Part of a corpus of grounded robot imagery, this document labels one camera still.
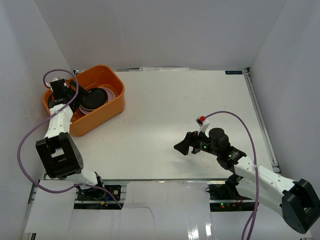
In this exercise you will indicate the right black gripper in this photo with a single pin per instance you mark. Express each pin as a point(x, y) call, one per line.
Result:
point(183, 146)

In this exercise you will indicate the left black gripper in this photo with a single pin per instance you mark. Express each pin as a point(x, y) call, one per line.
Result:
point(78, 94)

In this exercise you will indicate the black plate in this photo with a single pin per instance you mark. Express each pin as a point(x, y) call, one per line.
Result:
point(96, 98)

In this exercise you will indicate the pink plastic plate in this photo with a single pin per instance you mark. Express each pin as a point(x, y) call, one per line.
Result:
point(111, 97)

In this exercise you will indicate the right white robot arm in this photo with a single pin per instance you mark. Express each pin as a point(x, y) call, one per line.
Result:
point(295, 201)

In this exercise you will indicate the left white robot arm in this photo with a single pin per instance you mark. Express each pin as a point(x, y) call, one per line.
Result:
point(59, 154)

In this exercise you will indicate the orange plastic bin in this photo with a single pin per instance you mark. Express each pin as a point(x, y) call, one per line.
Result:
point(99, 76)

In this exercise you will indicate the white paper sheets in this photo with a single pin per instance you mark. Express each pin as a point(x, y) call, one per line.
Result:
point(163, 69)

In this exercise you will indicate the blue label sticker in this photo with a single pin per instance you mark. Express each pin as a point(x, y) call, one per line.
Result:
point(233, 72)

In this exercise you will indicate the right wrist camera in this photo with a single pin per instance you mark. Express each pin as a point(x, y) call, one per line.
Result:
point(203, 124)

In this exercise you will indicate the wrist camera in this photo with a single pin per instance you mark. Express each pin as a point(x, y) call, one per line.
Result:
point(49, 85)
point(203, 124)

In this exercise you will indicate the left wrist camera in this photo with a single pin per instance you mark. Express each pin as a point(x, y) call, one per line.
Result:
point(49, 85)

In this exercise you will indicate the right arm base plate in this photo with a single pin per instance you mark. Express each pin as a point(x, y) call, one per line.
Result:
point(222, 200)

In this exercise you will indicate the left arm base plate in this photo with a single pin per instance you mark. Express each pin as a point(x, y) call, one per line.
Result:
point(110, 194)

